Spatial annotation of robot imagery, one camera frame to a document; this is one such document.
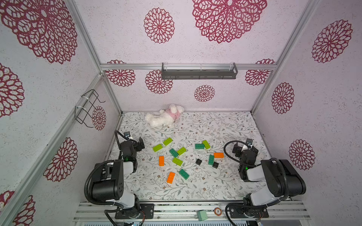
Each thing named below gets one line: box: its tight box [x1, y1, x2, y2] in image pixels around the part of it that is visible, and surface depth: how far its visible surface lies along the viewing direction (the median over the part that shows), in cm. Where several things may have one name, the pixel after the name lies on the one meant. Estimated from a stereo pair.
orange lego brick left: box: [158, 155, 165, 167], surface depth 94 cm
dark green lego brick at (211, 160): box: [208, 154, 215, 166], surface depth 94 cm
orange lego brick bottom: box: [166, 171, 176, 185], surface depth 86 cm
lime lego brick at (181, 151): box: [176, 146, 187, 156], surface depth 98 cm
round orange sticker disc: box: [213, 207, 223, 217], surface depth 76 cm
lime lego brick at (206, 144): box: [202, 139, 211, 150], surface depth 102 cm
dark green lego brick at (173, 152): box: [169, 147, 179, 158], surface depth 97 cm
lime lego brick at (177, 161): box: [172, 157, 184, 167], surface depth 93 cm
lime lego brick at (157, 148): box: [152, 144, 163, 153], surface depth 100 cm
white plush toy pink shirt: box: [145, 104, 185, 127], surface depth 108 cm
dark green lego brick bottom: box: [179, 168, 190, 181], surface depth 88 cm
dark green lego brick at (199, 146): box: [194, 143, 206, 150], surface depth 100 cm
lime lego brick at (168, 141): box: [163, 137, 173, 146], surface depth 103 cm
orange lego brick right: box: [213, 152, 225, 159], surface depth 95 cm
